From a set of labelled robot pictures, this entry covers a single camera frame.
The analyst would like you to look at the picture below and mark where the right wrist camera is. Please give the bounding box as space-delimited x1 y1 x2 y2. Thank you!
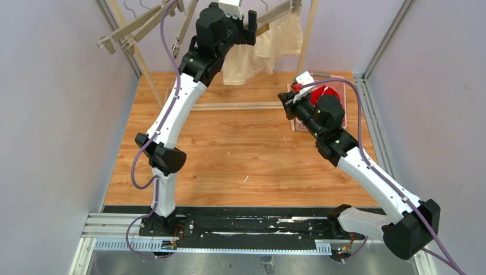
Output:
291 71 315 103

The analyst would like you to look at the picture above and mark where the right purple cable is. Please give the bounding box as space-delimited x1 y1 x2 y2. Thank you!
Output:
291 78 467 275

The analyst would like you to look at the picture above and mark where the pink plastic basket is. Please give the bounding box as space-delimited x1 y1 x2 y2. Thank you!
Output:
290 72 346 132

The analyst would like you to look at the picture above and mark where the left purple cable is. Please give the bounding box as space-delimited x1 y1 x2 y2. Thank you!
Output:
125 0 181 261

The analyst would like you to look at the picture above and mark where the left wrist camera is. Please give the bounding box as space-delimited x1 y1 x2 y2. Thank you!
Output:
218 0 243 19

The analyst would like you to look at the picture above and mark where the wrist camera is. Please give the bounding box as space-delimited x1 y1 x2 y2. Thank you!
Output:
291 71 315 103
218 0 243 19

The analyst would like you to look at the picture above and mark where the wooden clothes rack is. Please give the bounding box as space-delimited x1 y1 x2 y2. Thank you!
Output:
103 1 319 111

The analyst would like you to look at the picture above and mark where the empty beige clip hanger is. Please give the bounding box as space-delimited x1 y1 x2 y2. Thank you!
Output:
96 8 152 55

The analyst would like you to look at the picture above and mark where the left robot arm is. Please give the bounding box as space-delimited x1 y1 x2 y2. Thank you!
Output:
135 1 257 236

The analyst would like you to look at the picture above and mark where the purple cable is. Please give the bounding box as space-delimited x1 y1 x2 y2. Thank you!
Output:
125 0 181 261
291 78 467 275

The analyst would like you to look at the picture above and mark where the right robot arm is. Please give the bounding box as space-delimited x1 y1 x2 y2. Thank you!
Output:
278 92 441 260

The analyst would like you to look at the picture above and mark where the beige clip hanger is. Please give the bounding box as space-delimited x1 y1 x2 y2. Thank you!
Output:
121 1 185 54
96 8 152 55

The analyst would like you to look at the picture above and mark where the cream underwear hanger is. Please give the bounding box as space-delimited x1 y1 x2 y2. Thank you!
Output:
256 1 302 38

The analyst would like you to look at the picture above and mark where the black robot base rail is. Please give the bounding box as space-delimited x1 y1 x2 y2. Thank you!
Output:
102 205 384 253

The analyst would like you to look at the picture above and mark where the cream underwear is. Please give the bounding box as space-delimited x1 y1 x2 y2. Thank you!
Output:
222 11 303 85

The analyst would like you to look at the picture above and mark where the red underwear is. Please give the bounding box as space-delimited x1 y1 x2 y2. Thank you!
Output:
310 85 342 106

